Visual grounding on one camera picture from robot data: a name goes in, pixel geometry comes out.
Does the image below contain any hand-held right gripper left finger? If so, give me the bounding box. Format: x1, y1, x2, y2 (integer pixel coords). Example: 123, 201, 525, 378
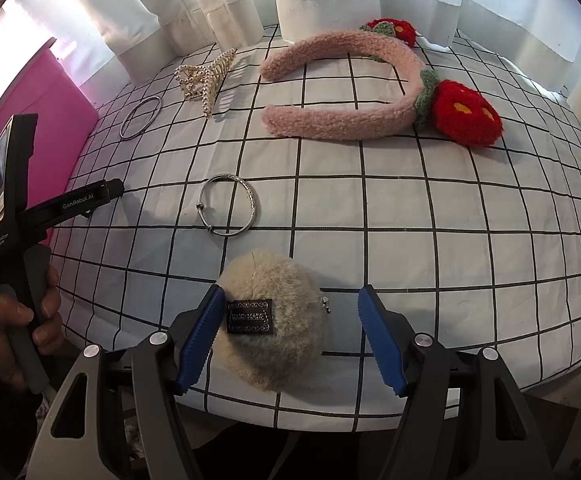
37, 284, 227, 480

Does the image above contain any beige fluffy pouch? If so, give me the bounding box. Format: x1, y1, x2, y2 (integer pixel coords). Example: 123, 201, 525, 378
209, 249, 332, 391

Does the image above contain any silver bangle with bead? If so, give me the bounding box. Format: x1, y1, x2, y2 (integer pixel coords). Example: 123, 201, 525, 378
199, 173, 259, 236

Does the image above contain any thin silver bangle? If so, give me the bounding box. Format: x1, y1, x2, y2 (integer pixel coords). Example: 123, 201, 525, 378
119, 95, 163, 140

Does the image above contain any person's left hand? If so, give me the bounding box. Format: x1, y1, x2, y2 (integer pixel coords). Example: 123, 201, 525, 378
0, 265, 62, 393

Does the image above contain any pearl hair claw clip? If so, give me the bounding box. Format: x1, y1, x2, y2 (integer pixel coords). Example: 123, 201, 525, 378
173, 48, 238, 119

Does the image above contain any pink fuzzy strawberry headband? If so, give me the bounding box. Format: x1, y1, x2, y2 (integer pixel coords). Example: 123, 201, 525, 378
260, 18, 502, 148

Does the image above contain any white grid tablecloth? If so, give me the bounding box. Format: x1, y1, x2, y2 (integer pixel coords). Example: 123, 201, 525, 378
50, 24, 581, 433

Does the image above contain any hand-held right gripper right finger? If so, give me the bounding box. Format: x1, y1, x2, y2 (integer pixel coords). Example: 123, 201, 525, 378
358, 284, 555, 480

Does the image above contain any pink board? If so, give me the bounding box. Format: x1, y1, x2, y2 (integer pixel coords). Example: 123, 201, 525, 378
0, 40, 99, 241

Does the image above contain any white curtain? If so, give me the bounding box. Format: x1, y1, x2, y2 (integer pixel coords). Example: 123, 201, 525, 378
0, 0, 581, 121

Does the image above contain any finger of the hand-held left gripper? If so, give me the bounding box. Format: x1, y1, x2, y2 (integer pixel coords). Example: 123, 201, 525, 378
19, 178, 124, 237

